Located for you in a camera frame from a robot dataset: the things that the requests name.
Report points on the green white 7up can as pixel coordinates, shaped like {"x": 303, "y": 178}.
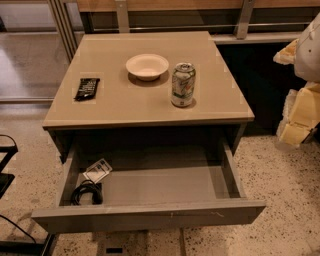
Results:
{"x": 183, "y": 82}

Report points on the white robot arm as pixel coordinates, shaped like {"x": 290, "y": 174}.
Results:
{"x": 307, "y": 59}

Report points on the wooden metal background shelf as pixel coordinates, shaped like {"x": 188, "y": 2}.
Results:
{"x": 228, "y": 21}

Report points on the white paper tag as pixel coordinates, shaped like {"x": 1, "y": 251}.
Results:
{"x": 98, "y": 171}

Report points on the white paper bowl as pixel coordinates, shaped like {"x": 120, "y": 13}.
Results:
{"x": 147, "y": 67}

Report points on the grey open top drawer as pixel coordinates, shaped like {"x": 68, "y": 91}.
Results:
{"x": 153, "y": 188}

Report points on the black snack packet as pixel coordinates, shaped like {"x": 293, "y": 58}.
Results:
{"x": 87, "y": 89}

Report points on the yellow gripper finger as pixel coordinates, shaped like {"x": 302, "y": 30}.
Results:
{"x": 287, "y": 55}
{"x": 301, "y": 114}

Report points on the beige top drawer cabinet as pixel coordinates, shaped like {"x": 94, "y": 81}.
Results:
{"x": 123, "y": 100}

